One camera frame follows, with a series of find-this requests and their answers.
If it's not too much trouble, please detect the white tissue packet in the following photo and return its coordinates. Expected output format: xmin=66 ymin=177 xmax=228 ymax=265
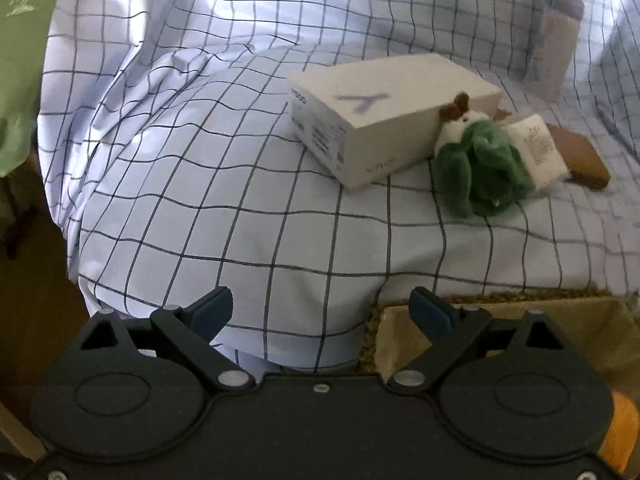
xmin=502 ymin=114 xmax=571 ymax=193

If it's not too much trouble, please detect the green plush toy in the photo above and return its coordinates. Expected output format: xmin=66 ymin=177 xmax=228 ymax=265
xmin=432 ymin=91 xmax=536 ymax=218

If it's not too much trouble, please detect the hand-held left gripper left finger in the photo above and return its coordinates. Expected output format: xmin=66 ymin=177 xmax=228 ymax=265
xmin=70 ymin=286 xmax=255 ymax=394

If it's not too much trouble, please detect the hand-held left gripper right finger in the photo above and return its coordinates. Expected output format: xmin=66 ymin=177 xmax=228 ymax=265
xmin=389 ymin=286 xmax=568 ymax=394

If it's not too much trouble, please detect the brown leather wallet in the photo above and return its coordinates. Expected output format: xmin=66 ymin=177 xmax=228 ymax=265
xmin=495 ymin=107 xmax=612 ymax=191

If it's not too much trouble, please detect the wicker basket with fabric liner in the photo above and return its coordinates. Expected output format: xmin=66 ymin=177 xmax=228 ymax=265
xmin=357 ymin=287 xmax=640 ymax=396

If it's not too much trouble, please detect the purple lidded bottle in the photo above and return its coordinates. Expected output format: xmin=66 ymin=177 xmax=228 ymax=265
xmin=522 ymin=0 xmax=586 ymax=98

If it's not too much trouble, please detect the white cardboard box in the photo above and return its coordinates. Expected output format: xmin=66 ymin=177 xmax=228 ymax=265
xmin=286 ymin=52 xmax=503 ymax=191

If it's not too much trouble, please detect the orange knitted soft object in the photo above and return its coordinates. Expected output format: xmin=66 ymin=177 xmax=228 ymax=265
xmin=597 ymin=390 xmax=633 ymax=476

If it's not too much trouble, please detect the white checked bedsheet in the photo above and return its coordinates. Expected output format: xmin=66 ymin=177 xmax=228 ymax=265
xmin=35 ymin=0 xmax=640 ymax=376

